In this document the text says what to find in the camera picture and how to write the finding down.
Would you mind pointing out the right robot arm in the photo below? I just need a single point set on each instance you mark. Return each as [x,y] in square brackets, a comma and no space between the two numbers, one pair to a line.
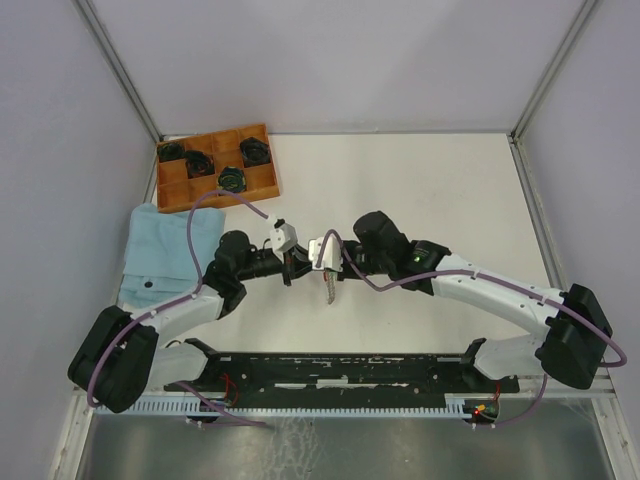
[565,332]

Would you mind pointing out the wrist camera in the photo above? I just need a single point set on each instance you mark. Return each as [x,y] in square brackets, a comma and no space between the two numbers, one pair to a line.
[282,236]
[325,255]

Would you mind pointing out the black coil top left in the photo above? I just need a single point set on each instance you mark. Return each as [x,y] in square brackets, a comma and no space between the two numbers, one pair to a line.
[169,151]

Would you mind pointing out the black coil with green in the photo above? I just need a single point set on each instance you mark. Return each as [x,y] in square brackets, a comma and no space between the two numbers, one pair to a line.
[232,179]

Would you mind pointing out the black coil top right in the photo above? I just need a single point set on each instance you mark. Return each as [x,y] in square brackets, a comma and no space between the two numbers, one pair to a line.
[254,152]

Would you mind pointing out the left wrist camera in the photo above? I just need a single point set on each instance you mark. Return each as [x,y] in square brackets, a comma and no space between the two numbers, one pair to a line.
[282,236]

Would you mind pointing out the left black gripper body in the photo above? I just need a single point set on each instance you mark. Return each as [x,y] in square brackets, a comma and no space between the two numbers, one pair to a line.
[289,265]

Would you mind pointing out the wooden compartment tray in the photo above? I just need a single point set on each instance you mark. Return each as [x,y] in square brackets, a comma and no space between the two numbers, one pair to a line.
[177,193]

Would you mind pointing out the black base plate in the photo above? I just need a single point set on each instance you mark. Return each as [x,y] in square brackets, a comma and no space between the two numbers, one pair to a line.
[319,381]

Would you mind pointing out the light blue cloth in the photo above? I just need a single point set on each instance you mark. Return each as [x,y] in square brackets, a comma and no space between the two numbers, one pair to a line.
[161,252]

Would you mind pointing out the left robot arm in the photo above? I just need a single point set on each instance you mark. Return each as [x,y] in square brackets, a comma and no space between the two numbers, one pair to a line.
[126,354]

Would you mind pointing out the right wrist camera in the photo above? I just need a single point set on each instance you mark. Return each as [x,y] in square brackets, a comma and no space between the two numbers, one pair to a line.
[325,255]

